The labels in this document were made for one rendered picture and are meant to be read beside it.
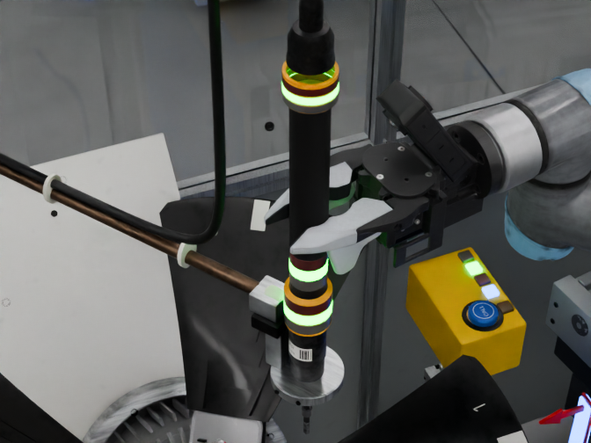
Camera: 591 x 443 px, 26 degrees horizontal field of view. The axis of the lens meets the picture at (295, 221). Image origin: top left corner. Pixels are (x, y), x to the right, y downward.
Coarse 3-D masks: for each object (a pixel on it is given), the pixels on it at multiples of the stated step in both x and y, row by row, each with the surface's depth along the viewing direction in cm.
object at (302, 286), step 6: (324, 276) 111; (294, 282) 111; (300, 282) 111; (306, 282) 110; (312, 282) 111; (318, 282) 111; (324, 282) 112; (300, 288) 111; (306, 288) 111; (312, 288) 111; (318, 288) 111
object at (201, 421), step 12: (192, 420) 136; (204, 420) 135; (216, 420) 134; (228, 420) 134; (240, 420) 133; (252, 420) 132; (192, 432) 136; (204, 432) 135; (216, 432) 134; (228, 432) 134; (240, 432) 133; (252, 432) 132
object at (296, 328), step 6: (330, 318) 115; (288, 324) 115; (294, 324) 114; (318, 324) 114; (324, 324) 114; (294, 330) 115; (300, 330) 114; (306, 330) 114; (312, 330) 114; (318, 330) 114
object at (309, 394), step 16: (256, 288) 117; (256, 304) 117; (272, 304) 116; (256, 320) 117; (272, 320) 117; (272, 336) 117; (272, 352) 120; (272, 368) 121; (288, 368) 121; (336, 368) 121; (272, 384) 121; (288, 384) 120; (304, 384) 120; (320, 384) 120; (336, 384) 120; (288, 400) 120; (304, 400) 119; (320, 400) 119
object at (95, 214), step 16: (16, 176) 129; (80, 208) 125; (112, 224) 124; (128, 224) 123; (144, 240) 122; (160, 240) 122; (176, 256) 121; (192, 256) 120; (208, 272) 119; (224, 272) 119; (240, 288) 118
